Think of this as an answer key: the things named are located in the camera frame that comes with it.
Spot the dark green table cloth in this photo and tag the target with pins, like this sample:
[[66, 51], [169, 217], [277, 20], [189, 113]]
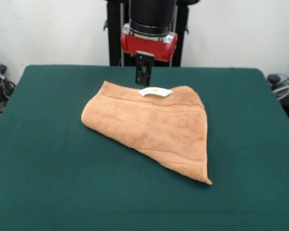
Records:
[[50, 168]]

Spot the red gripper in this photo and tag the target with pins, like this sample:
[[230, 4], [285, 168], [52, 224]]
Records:
[[149, 47]]

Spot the tan terry towel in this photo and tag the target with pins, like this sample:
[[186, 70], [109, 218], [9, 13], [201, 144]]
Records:
[[154, 125]]

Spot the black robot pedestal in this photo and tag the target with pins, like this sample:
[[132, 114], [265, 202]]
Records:
[[114, 36]]

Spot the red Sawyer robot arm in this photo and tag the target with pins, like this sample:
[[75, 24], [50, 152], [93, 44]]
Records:
[[151, 16]]

